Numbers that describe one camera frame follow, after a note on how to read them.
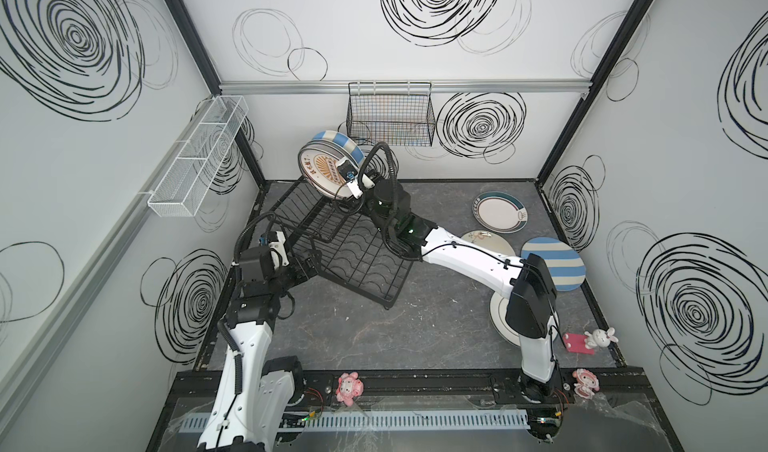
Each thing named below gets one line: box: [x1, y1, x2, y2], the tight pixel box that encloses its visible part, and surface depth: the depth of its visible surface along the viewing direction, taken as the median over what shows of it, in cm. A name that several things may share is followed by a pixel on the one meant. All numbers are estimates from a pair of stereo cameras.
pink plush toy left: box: [336, 372, 365, 407], surface depth 73 cm
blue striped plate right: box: [521, 236, 586, 292], surface depth 101 cm
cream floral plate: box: [461, 230, 516, 256], surface depth 104 cm
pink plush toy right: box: [572, 368, 600, 399], surface depth 74 cm
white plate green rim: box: [472, 191, 529, 234], surface depth 111 cm
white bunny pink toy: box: [562, 327, 619, 355], surface depth 80 cm
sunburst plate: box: [298, 139, 357, 198], surface depth 79 cm
